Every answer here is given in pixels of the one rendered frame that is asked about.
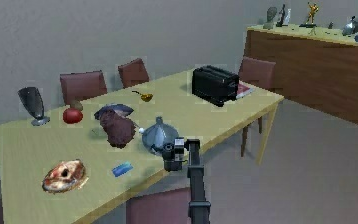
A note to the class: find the gold figure statue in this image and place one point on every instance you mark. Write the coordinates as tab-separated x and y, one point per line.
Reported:
311	14

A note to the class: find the grey conical kettle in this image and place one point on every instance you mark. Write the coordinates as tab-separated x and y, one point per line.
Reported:
157	136

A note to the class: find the yellow wooden table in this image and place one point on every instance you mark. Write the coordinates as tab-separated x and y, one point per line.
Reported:
190	113

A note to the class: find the black vase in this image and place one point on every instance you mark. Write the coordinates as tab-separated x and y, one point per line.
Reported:
32	103

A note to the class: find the grey bust statue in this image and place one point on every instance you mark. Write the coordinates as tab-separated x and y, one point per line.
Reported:
271	16

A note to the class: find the brown potato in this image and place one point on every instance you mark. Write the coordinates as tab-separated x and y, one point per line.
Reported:
77	104

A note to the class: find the small white ball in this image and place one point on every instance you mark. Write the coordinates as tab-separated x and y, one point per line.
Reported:
141	130

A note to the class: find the brown wooden sideboard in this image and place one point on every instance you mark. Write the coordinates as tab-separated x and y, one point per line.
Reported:
313	73

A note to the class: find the grey metal pot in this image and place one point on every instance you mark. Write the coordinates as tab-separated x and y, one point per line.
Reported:
351	26

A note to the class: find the red book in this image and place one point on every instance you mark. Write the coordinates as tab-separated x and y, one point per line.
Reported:
243	90

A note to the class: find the gold ladle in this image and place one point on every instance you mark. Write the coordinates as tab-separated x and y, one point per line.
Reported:
146	97

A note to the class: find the black toaster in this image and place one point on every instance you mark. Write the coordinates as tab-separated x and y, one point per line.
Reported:
214	85

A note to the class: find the blue card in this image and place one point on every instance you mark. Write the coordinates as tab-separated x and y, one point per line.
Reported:
122	169

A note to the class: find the red apple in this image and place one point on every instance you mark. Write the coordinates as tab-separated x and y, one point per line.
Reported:
72	116

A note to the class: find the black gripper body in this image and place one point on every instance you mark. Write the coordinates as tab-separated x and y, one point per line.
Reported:
171	164

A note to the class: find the small dark figurine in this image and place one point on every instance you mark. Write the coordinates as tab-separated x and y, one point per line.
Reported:
330	25

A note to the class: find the brown furry lump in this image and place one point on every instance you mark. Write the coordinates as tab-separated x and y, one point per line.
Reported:
118	130

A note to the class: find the blue-grey plate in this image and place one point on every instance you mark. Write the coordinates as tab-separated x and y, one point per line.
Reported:
115	109

